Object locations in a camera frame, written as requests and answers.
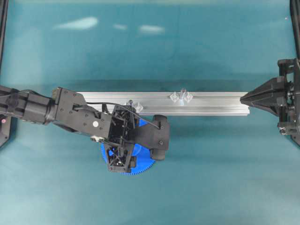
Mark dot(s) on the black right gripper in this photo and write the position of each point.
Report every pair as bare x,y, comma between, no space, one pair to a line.
287,108

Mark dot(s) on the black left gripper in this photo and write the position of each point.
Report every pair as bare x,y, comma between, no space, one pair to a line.
120,145

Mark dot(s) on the large blue plastic gear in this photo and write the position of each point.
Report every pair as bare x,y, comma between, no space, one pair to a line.
142,154

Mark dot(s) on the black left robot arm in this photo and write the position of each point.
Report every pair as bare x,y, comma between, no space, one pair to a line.
69,110

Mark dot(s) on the clear left shaft mount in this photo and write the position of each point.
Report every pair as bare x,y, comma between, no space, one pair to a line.
135,105

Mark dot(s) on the clear shaft mount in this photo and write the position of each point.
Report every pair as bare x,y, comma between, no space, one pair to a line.
182,97
135,105

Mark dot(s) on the silver aluminium extrusion rail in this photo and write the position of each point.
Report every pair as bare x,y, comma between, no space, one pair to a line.
202,104

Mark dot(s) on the clear right shaft mount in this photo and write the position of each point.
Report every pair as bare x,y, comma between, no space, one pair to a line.
182,97

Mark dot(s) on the black right frame post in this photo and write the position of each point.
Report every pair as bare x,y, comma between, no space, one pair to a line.
295,17

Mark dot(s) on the black frame post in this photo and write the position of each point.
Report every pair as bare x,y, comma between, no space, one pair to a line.
3,20
295,17

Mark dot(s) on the black left frame post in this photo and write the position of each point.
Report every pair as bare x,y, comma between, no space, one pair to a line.
3,20

